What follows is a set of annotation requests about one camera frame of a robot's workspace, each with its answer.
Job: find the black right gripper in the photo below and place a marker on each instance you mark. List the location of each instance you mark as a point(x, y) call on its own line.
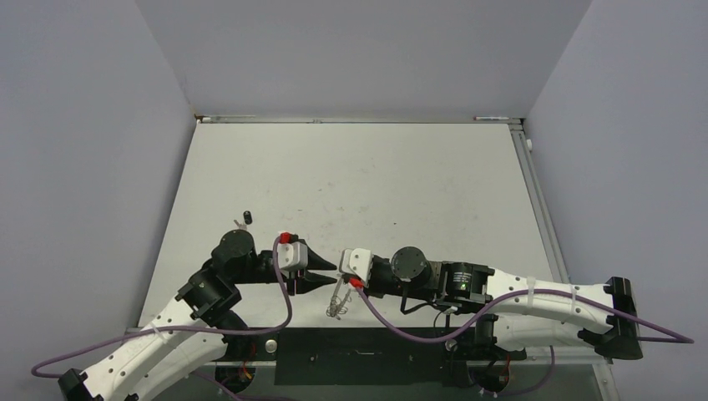
point(370, 287)

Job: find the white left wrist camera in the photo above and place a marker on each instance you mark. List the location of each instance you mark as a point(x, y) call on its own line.
point(291, 252)

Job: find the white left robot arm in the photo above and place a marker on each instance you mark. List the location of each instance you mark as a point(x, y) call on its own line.
point(203, 305)

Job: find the aluminium rear rail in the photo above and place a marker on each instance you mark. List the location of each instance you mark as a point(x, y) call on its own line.
point(253, 119)

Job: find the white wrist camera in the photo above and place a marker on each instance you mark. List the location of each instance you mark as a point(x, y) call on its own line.
point(356, 262)
point(291, 252)

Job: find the metal disc with keyrings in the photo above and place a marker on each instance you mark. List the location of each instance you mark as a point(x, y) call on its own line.
point(338, 302)

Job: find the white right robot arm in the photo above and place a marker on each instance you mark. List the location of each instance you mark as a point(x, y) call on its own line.
point(516, 312)

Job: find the pen on rear rail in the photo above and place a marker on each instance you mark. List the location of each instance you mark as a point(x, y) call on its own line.
point(502, 119)

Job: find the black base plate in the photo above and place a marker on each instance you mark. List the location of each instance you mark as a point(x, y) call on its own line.
point(309, 356)

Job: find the aluminium rail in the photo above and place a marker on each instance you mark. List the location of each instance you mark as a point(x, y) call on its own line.
point(253, 119)
point(523, 147)

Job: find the aluminium right rail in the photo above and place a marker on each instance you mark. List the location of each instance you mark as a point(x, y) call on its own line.
point(523, 147)

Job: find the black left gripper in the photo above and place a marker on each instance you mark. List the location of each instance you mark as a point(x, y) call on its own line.
point(311, 278)

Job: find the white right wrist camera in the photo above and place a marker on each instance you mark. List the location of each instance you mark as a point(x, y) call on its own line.
point(356, 262)

